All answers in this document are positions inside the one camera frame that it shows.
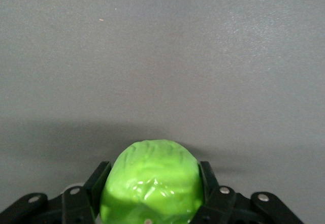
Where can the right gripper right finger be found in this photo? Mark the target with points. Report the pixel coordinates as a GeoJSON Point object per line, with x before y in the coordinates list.
{"type": "Point", "coordinates": [223, 206]}

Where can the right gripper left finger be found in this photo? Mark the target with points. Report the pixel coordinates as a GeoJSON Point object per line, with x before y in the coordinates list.
{"type": "Point", "coordinates": [76, 203]}

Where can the green apple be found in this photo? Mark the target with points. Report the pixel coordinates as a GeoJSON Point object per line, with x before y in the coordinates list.
{"type": "Point", "coordinates": [152, 178]}

